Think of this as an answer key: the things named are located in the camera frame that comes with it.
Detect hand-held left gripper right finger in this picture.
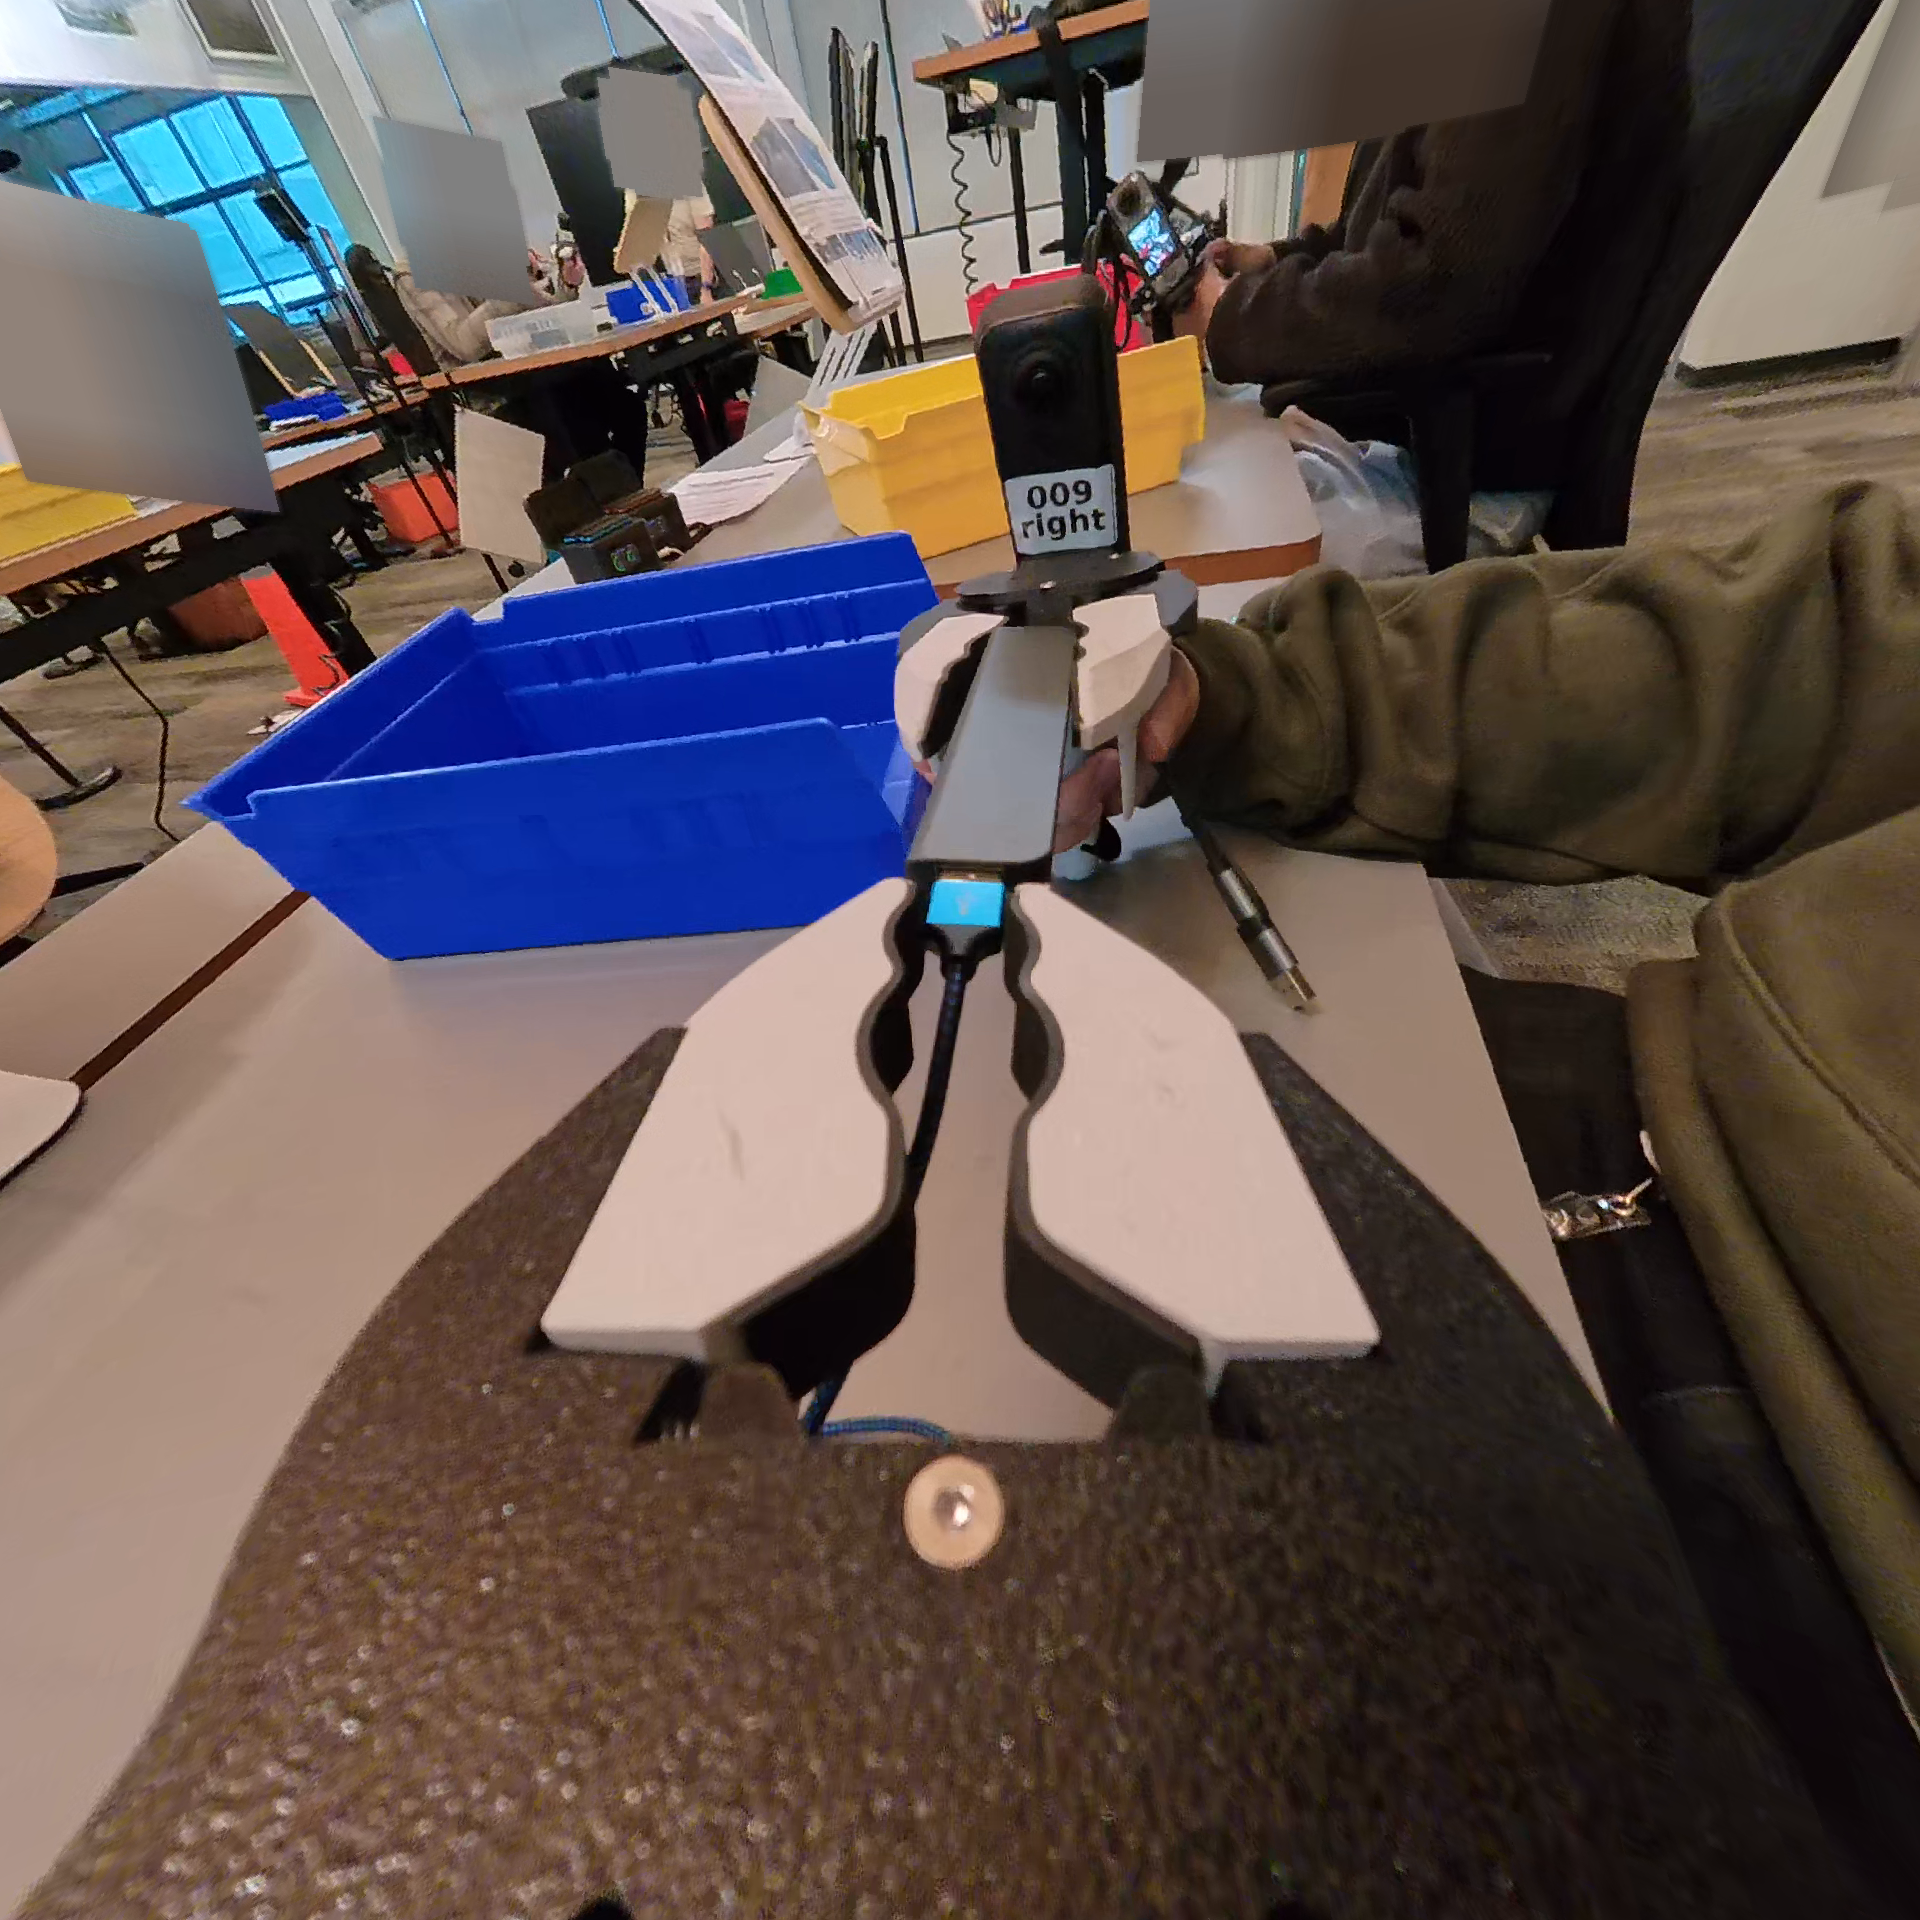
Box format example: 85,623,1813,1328
1002,885,1386,1401

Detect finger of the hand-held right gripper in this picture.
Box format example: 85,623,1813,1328
1072,594,1178,819
894,608,1009,784

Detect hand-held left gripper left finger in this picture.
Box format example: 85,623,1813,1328
538,877,923,1378

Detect black USB hub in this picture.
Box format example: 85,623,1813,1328
904,623,1087,888

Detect black braided cable blue plug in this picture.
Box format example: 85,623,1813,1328
803,873,1009,1449

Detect blue plastic bin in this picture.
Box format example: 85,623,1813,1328
183,532,939,962

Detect person's right forearm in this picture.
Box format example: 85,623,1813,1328
1169,481,1920,889

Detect wooden standing desk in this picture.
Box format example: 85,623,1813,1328
915,0,1151,273

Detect wooden-top long desk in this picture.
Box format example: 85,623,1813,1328
422,292,819,437
0,428,397,677

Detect person's right hand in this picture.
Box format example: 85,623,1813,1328
1051,643,1206,856

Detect red plastic bin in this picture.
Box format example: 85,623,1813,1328
1009,267,1169,354

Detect yellow plastic bin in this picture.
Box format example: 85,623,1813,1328
803,337,1207,561
0,461,139,564

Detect white paper sheets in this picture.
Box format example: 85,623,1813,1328
667,455,819,529

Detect white plastic bag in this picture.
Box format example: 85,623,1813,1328
1283,404,1480,578

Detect black charger box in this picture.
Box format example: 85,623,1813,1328
526,451,694,587

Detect black monitor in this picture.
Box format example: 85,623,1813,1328
526,95,602,288

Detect person's green jacket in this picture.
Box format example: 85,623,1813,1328
1627,810,1920,1652

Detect orange traffic cone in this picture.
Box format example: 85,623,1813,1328
240,567,378,706

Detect black office chair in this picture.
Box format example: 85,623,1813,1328
1264,0,1885,572

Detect tan round seat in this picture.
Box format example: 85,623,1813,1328
0,778,61,935

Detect grey cable metal plug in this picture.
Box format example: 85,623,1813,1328
1184,810,1320,1011

